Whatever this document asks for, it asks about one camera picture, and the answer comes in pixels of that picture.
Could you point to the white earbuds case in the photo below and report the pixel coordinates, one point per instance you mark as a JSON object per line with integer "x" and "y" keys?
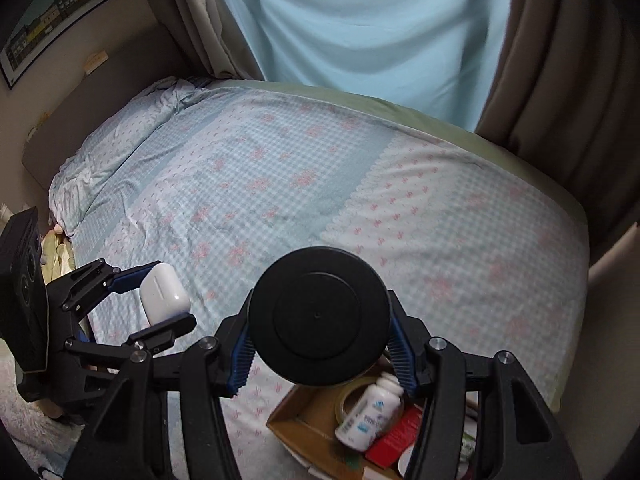
{"x": 162, "y": 292}

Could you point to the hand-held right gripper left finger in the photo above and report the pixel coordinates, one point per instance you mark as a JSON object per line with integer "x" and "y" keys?
{"x": 241, "y": 360}

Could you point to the yellow green cloth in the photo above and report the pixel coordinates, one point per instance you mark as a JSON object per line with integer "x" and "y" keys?
{"x": 57, "y": 257}

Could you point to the light blue hanging cloth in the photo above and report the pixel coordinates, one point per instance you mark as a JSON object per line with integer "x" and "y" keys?
{"x": 370, "y": 25}

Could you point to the brown curtain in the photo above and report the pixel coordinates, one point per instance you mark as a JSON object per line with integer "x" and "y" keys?
{"x": 210, "y": 15}
{"x": 565, "y": 85}

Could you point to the small yellow paper packet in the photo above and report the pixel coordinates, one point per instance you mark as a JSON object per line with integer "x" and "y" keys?
{"x": 96, "y": 60}

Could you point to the red lid jar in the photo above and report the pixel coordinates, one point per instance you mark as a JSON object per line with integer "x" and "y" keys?
{"x": 397, "y": 432}

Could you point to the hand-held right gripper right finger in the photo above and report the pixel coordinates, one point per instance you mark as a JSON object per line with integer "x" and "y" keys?
{"x": 403, "y": 355}

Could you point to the green white label jar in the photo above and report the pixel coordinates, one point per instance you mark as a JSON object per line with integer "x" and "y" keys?
{"x": 470, "y": 442}

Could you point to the fluffy white rug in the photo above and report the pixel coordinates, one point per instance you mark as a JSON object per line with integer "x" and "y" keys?
{"x": 35, "y": 440}

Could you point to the wall poster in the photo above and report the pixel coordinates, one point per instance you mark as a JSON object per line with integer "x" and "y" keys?
{"x": 47, "y": 15}

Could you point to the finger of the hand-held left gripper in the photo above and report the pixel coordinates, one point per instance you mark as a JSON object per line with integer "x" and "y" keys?
{"x": 165, "y": 330}
{"x": 107, "y": 280}

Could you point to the cardboard box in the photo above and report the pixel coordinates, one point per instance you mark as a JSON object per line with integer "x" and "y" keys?
{"x": 310, "y": 420}

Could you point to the yellow tape roll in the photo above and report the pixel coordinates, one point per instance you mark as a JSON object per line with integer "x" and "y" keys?
{"x": 350, "y": 400}

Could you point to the grey padded headboard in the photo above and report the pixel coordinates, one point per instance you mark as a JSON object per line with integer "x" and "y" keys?
{"x": 105, "y": 90}

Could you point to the pale green fitted sheet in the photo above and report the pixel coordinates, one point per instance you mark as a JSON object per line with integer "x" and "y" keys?
{"x": 450, "y": 125}

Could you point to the white plastic bottle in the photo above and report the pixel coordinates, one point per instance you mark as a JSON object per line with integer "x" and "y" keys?
{"x": 367, "y": 417}

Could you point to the black lid jar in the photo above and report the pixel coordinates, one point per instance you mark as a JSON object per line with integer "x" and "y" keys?
{"x": 320, "y": 316}

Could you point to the checkered floral bed cover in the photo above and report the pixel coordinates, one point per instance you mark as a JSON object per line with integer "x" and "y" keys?
{"x": 310, "y": 180}

